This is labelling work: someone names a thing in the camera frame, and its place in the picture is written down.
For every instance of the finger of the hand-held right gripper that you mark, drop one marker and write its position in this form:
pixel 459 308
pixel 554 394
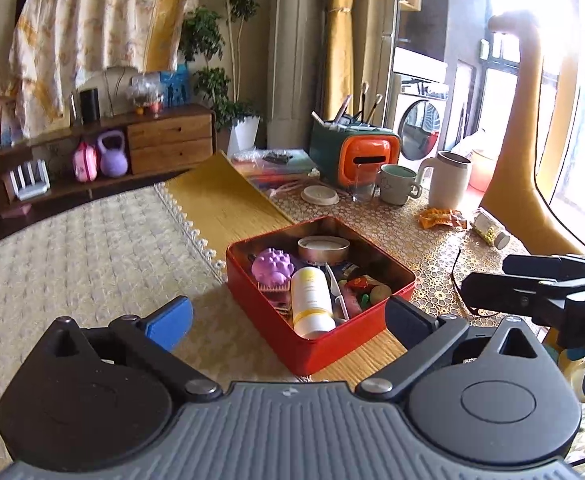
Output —
pixel 547 267
pixel 497 295

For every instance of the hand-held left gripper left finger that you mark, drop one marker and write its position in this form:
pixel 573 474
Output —
pixel 170 320

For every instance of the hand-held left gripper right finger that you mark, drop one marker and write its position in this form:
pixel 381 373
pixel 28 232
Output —
pixel 407 317

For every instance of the cream egg-shaped toy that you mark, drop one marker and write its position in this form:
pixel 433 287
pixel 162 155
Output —
pixel 381 292

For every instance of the red green packet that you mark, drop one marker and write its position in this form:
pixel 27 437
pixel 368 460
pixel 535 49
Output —
pixel 360 282

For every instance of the white sunglasses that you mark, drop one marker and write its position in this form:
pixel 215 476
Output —
pixel 335 285

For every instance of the cream yellow bottle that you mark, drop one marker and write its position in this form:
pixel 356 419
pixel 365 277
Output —
pixel 310 295

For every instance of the red tin box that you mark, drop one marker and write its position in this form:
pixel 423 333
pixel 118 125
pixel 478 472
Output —
pixel 272 325

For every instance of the purple spiky toy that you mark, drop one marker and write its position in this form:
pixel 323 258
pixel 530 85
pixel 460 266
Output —
pixel 271 267

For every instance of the small pill bottle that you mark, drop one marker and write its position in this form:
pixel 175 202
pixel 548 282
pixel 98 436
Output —
pixel 492 230

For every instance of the gold floral lace tablecloth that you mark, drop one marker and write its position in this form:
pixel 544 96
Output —
pixel 422 250

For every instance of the orange snack wrapper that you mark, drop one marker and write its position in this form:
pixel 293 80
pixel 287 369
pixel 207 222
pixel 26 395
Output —
pixel 442 219

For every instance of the beige quilted table cover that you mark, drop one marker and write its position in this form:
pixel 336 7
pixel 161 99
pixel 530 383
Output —
pixel 97 260

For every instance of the yellow long-neck plush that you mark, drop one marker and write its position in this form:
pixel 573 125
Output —
pixel 522 160

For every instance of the white lidded jug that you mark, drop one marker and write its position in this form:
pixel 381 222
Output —
pixel 447 182

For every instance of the pale green mug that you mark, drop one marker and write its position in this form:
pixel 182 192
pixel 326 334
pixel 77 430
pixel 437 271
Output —
pixel 395 187

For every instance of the yellow table mat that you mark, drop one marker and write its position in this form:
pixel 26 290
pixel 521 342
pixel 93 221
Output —
pixel 222 200

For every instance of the clear drinking glass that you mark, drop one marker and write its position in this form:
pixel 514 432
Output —
pixel 365 185

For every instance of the white round lid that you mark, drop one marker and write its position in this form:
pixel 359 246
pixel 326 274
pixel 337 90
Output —
pixel 320 195

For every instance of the purple kettlebell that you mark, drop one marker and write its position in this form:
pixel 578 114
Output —
pixel 112 162

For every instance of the pink plastic spoon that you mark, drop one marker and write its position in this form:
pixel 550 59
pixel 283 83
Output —
pixel 287 190

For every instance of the pink toy suitcase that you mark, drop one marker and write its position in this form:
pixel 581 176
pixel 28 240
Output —
pixel 85 165

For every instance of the wooden TV cabinet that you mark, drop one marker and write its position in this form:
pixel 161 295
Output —
pixel 170 142

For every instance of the stack of books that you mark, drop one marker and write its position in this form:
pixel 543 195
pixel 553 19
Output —
pixel 272 172

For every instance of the green orange desk organizer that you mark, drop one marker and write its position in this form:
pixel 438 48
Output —
pixel 332 152

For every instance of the pink flat box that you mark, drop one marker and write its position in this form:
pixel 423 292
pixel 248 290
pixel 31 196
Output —
pixel 16 210

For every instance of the washing machine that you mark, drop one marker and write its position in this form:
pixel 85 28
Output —
pixel 422 120

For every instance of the white router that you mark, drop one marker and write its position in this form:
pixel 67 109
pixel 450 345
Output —
pixel 31 187

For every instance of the clear bag dark contents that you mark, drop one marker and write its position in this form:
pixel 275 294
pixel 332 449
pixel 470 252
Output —
pixel 276 158

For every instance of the white plant pot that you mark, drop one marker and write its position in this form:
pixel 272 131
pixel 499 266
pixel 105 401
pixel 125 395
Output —
pixel 245 135

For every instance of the white tipped stick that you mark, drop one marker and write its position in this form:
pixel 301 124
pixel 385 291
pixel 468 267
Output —
pixel 318 117

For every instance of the clear bag of fruit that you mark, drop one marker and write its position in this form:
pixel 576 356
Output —
pixel 145 94

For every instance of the black speaker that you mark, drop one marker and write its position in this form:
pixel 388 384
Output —
pixel 90 105

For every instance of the blue picture card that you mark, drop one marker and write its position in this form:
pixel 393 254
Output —
pixel 176 85

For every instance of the tall green houseplant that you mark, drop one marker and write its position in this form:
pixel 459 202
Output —
pixel 212 35

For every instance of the tall covered air conditioner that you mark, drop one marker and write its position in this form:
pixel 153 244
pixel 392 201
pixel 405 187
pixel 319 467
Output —
pixel 297 50

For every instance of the yellow curtain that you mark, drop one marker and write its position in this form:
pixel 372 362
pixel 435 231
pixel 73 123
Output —
pixel 342 35

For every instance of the floral draped cloth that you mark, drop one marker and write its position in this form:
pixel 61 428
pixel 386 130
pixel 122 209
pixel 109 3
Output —
pixel 97 20

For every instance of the black television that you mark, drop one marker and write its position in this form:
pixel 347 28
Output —
pixel 25 2

